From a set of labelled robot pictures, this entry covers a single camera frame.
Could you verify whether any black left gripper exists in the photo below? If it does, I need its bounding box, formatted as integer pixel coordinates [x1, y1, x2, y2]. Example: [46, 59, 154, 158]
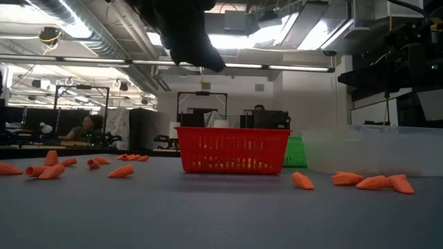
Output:
[126, 0, 227, 73]

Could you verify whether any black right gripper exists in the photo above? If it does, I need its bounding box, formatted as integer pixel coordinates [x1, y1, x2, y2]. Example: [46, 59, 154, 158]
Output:
[337, 19, 434, 93]

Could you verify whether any grey ceiling box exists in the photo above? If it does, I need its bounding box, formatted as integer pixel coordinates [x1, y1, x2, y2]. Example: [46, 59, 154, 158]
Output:
[222, 9, 248, 35]

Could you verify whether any clear plastic container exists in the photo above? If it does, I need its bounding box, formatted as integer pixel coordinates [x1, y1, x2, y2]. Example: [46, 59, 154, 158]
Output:
[301, 124, 443, 178]

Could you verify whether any ceiling strip light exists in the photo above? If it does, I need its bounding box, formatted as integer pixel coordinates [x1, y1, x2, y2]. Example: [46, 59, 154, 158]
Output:
[224, 61, 336, 73]
[0, 53, 174, 68]

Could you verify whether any small black monitor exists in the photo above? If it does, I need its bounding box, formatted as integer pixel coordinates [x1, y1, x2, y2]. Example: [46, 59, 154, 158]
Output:
[239, 113, 255, 129]

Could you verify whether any large black monitor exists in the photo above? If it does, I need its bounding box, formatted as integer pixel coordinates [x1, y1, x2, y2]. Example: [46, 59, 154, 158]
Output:
[252, 109, 292, 131]

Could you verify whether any red plastic basket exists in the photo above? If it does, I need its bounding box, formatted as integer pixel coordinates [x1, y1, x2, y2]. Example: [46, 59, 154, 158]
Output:
[174, 126, 292, 176]

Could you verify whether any grey hanging cloth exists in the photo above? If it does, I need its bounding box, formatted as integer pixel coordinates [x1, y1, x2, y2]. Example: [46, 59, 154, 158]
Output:
[105, 108, 131, 150]

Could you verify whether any green plastic basket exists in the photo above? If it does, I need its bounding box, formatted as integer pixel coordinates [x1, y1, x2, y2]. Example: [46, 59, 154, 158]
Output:
[282, 136, 308, 169]

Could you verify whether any white wall board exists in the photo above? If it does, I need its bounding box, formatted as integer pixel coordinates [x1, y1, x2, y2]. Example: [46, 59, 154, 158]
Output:
[350, 98, 399, 126]

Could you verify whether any black station frame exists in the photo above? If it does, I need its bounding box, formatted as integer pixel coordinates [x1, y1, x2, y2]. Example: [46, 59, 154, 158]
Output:
[53, 84, 111, 148]
[176, 90, 229, 122]

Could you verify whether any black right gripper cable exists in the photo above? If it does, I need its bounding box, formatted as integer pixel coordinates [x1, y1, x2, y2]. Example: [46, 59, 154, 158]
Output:
[386, 0, 432, 17]

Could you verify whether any silver ceiling duct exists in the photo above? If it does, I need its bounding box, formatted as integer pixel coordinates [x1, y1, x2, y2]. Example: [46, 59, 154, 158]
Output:
[24, 0, 170, 94]

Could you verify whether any black yellow cable reel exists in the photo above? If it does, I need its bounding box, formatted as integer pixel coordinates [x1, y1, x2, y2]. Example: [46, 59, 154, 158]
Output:
[37, 26, 64, 56]

